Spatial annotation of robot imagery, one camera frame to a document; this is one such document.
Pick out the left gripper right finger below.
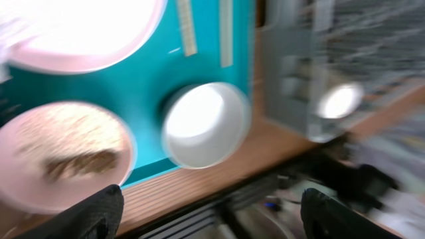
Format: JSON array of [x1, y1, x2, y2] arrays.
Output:
[[300, 188, 400, 239]]

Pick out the small pink bowl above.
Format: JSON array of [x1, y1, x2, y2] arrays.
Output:
[[1, 102, 137, 214]]

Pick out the white plastic cup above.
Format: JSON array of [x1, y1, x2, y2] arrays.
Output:
[[316, 82, 365, 119]]

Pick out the brown food scraps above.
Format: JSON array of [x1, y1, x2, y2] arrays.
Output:
[[42, 150, 120, 182]]

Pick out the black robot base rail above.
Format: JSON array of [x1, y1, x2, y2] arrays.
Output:
[[122, 172, 298, 238]]

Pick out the right wooden chopstick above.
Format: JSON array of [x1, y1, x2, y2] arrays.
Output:
[[218, 0, 233, 68]]

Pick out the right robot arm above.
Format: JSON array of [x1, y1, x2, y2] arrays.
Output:
[[294, 133, 424, 238]]

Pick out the white paper napkin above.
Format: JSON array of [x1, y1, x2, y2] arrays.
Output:
[[1, 17, 21, 83]]

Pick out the wooden chopstick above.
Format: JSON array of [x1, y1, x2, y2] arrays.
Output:
[[176, 0, 198, 56], [218, 0, 233, 68]]

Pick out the teal plastic serving tray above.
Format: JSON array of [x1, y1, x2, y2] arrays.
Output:
[[1, 0, 255, 188]]

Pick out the large white round plate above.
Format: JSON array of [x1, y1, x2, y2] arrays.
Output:
[[1, 0, 167, 74]]

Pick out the grey plastic dishwasher rack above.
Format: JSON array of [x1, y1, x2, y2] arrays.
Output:
[[260, 0, 424, 143]]

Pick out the white rice grains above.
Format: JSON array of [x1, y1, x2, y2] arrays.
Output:
[[17, 104, 126, 158]]

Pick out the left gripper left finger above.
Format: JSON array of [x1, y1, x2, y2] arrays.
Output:
[[15, 185, 124, 239]]

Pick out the left wooden chopstick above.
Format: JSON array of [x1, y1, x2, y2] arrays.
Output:
[[176, 0, 198, 56]]

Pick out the grey round bowl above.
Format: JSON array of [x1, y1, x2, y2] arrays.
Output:
[[161, 82, 252, 169]]

